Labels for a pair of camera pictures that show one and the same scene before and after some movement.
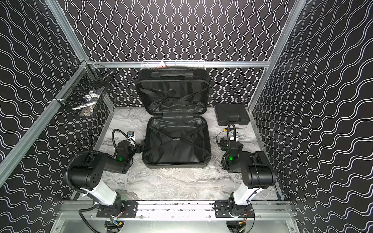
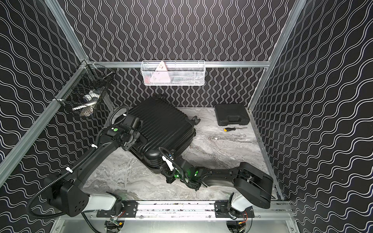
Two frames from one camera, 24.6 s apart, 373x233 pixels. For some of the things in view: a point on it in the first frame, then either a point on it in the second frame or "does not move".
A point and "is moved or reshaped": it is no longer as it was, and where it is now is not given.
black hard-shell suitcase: [176, 135] is moved or reshaped
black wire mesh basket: [84, 92] does not move
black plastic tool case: [227, 114] does not move
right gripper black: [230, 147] -> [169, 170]
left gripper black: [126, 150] -> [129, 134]
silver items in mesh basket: [87, 109] does not move
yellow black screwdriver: [226, 129] does not move
